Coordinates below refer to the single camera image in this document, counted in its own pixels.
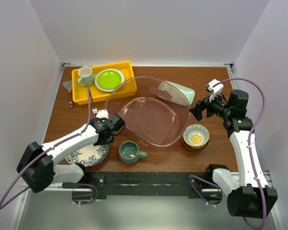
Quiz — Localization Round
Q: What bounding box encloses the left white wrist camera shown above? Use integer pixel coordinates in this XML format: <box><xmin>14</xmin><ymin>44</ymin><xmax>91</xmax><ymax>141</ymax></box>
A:
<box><xmin>92</xmin><ymin>108</ymin><xmax>109</xmax><ymax>119</ymax></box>

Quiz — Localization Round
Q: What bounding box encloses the yellow plastic tray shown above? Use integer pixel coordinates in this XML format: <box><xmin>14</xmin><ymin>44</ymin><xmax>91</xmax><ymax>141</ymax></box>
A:
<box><xmin>72</xmin><ymin>61</ymin><xmax>137</xmax><ymax>105</ymax></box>

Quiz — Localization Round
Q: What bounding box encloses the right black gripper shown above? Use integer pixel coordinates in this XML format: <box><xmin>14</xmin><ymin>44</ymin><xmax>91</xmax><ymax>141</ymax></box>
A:
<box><xmin>189</xmin><ymin>90</ymin><xmax>231</xmax><ymax>121</ymax></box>

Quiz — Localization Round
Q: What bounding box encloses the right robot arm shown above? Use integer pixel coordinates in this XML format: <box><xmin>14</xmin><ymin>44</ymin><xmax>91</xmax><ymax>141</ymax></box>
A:
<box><xmin>190</xmin><ymin>90</ymin><xmax>278</xmax><ymax>219</ymax></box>

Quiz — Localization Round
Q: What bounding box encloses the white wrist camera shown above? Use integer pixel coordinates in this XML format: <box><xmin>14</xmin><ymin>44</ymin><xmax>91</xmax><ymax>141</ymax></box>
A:
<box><xmin>92</xmin><ymin>108</ymin><xmax>109</xmax><ymax>119</ymax></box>
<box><xmin>206</xmin><ymin>79</ymin><xmax>224</xmax><ymax>102</ymax></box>

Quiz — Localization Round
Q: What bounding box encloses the teal ceramic mug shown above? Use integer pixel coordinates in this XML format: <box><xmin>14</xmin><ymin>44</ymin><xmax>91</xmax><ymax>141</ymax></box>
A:
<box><xmin>119</xmin><ymin>141</ymin><xmax>148</xmax><ymax>164</ymax></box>

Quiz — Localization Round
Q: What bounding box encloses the clear plastic bin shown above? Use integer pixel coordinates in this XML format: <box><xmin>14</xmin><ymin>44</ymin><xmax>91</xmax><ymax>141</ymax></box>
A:
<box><xmin>105</xmin><ymin>76</ymin><xmax>191</xmax><ymax>149</ymax></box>

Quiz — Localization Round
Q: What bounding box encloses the yellow blue patterned bowl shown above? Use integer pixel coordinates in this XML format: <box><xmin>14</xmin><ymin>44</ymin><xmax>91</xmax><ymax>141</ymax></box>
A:
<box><xmin>183</xmin><ymin>124</ymin><xmax>210</xmax><ymax>149</ymax></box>

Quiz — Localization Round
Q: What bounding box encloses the blue floral plate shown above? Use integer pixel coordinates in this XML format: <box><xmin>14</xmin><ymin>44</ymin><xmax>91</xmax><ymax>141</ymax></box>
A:
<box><xmin>65</xmin><ymin>144</ymin><xmax>110</xmax><ymax>167</ymax></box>

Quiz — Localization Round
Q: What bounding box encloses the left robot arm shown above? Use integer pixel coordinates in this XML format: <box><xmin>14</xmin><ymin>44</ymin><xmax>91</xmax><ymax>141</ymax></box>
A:
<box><xmin>16</xmin><ymin>114</ymin><xmax>125</xmax><ymax>193</ymax></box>

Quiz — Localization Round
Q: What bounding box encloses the light blue rectangular dish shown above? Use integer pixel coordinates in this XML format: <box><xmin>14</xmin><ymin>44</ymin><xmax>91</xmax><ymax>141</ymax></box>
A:
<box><xmin>156</xmin><ymin>81</ymin><xmax>195</xmax><ymax>106</ymax></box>

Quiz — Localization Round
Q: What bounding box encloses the grey rimmed plate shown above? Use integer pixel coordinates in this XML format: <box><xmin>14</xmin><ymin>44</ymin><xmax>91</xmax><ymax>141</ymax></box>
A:
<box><xmin>95</xmin><ymin>69</ymin><xmax>125</xmax><ymax>92</ymax></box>

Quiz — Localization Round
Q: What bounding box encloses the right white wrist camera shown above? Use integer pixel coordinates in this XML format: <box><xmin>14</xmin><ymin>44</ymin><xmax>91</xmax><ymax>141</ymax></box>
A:
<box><xmin>206</xmin><ymin>79</ymin><xmax>224</xmax><ymax>102</ymax></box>

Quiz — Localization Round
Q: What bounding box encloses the light blue white mug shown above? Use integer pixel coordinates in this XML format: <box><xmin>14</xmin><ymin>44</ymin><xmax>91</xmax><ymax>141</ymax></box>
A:
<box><xmin>78</xmin><ymin>66</ymin><xmax>95</xmax><ymax>86</ymax></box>

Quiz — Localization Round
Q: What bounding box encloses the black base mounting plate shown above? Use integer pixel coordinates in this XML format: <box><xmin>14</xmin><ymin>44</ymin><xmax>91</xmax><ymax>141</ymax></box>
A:
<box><xmin>89</xmin><ymin>172</ymin><xmax>222</xmax><ymax>202</ymax></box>

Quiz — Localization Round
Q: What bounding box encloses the lime green plate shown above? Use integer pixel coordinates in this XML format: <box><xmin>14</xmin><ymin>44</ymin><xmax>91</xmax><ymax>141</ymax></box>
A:
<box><xmin>97</xmin><ymin>69</ymin><xmax>123</xmax><ymax>90</ymax></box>

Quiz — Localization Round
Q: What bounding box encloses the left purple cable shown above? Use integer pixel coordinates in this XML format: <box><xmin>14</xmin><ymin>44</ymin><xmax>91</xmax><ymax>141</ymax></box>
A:
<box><xmin>0</xmin><ymin>87</ymin><xmax>96</xmax><ymax>211</ymax></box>

